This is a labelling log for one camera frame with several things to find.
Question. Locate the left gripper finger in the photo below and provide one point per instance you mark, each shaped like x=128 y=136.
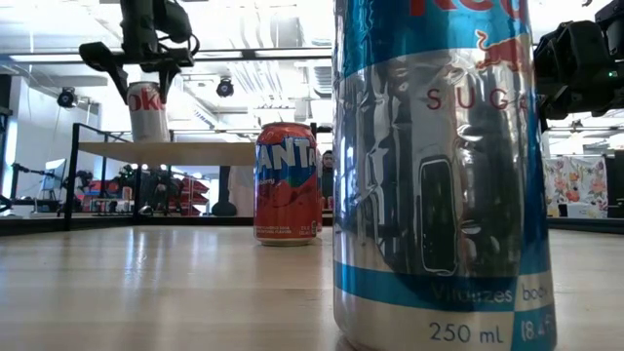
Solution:
x=105 y=56
x=168 y=73

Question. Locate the silver Diet Coke can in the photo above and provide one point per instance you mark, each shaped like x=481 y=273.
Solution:
x=148 y=122

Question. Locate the blue silver Red Bull can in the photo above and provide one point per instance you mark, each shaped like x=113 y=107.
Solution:
x=439 y=195

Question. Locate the black round spotlight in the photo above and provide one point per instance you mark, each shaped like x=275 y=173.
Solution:
x=224 y=88
x=66 y=97

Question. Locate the floral patterned cloth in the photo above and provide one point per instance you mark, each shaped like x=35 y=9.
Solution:
x=575 y=185

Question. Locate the black monitor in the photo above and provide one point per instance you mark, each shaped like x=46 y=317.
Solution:
x=615 y=185

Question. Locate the red storage bins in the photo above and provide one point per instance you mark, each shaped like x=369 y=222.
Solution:
x=195 y=195

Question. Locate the red crate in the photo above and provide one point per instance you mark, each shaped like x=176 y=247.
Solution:
x=109 y=187

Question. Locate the grey computer monitor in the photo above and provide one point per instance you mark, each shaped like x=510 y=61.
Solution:
x=53 y=175

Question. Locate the black articulated stand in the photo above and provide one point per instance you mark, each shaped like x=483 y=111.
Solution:
x=29 y=170

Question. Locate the white draped cloth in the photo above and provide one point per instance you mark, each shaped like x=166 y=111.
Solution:
x=244 y=190

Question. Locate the person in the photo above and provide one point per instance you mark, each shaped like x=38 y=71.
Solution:
x=327 y=166

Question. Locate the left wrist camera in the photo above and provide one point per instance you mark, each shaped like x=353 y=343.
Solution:
x=173 y=19

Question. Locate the black horizontal frame beam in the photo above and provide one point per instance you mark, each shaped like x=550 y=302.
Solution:
x=244 y=53

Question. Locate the wooden shelf black metal frame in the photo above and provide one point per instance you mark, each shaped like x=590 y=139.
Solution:
x=170 y=153

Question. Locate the black aluminium frame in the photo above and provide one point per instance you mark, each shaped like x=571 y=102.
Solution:
x=29 y=226

